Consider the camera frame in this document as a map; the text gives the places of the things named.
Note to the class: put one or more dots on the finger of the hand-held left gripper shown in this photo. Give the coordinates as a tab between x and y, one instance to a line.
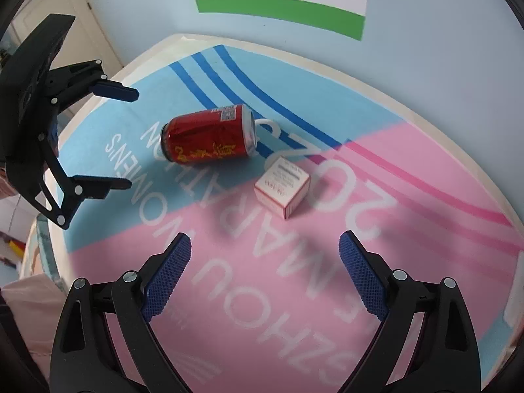
118	92
96	186

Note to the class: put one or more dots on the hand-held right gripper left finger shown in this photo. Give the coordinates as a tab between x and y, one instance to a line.
168	278

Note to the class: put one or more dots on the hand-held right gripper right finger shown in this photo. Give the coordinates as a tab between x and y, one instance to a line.
364	274

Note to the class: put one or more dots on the red drink can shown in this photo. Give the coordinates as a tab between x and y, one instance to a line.
204	139

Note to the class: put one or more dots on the small pink box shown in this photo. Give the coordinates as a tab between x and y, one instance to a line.
282	188

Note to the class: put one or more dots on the pink and blue printed mat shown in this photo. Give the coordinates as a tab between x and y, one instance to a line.
286	278

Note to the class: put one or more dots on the white door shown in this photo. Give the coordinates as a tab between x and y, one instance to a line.
61	4

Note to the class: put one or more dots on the pink clothing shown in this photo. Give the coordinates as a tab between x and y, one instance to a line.
32	315

